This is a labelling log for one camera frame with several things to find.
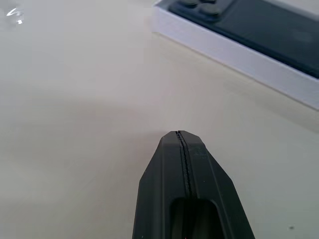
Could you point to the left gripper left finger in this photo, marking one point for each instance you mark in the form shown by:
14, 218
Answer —
159, 179

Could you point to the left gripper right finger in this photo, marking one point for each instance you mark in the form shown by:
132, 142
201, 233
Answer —
211, 174

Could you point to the dark blue smartphone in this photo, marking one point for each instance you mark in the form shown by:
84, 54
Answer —
261, 30

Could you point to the white phone tray insert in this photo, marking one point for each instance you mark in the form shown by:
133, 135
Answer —
224, 52

